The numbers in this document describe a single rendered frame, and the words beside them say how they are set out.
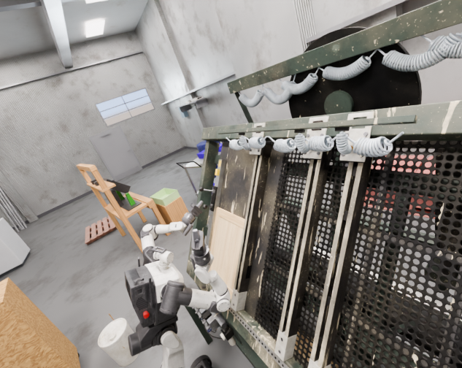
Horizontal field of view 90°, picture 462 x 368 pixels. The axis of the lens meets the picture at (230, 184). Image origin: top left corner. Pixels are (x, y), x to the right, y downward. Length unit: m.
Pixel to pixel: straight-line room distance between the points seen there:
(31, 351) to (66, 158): 9.31
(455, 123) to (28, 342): 3.19
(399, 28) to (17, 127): 11.55
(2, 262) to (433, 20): 7.94
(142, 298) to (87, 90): 10.77
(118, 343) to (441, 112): 2.97
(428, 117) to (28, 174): 11.79
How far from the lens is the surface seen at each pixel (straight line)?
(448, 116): 0.97
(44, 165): 11.78
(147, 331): 1.68
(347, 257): 1.11
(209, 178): 2.07
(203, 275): 1.28
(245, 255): 1.51
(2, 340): 2.99
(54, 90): 11.80
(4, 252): 7.65
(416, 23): 1.38
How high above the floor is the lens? 2.19
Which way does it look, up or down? 22 degrees down
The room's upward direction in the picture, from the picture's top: 21 degrees counter-clockwise
